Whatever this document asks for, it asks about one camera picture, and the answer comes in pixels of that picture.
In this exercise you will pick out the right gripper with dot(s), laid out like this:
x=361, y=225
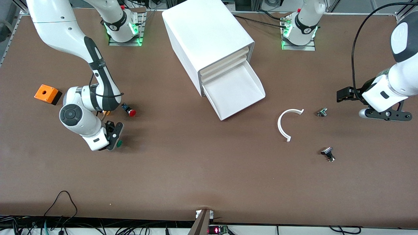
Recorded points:
x=109, y=129

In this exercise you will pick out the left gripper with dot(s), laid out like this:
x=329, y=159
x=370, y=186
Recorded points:
x=366, y=87

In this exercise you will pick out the green mushroom push button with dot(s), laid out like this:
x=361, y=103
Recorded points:
x=119, y=144

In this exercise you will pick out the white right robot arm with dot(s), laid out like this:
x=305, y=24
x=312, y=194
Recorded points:
x=55, y=26

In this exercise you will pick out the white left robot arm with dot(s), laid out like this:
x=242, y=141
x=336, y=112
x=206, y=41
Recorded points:
x=405, y=75

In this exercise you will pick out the yellow mushroom push button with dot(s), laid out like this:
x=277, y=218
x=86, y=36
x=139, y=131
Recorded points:
x=106, y=113

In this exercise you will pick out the red mushroom push button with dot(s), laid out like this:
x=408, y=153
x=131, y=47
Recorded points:
x=132, y=113

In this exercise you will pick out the white curved plastic arc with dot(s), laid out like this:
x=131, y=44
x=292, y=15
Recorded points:
x=279, y=125

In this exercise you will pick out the orange box with black base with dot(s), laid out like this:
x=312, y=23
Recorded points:
x=45, y=93

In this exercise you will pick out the device with red light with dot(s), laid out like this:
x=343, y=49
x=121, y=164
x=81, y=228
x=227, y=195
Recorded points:
x=217, y=230

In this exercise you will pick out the grey round object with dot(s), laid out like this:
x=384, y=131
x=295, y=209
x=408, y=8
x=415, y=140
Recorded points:
x=3, y=31

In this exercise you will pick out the black silver selector switch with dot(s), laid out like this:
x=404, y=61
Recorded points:
x=326, y=151

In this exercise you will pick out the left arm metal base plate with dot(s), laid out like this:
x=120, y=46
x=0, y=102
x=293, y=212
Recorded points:
x=298, y=48

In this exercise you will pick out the aluminium frame profile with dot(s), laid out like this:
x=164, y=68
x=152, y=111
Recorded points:
x=400, y=16
x=23, y=11

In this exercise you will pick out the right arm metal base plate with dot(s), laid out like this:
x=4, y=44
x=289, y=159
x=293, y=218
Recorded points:
x=125, y=43

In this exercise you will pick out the brown camera stand bracket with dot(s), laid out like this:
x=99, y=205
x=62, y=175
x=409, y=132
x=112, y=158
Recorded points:
x=200, y=225

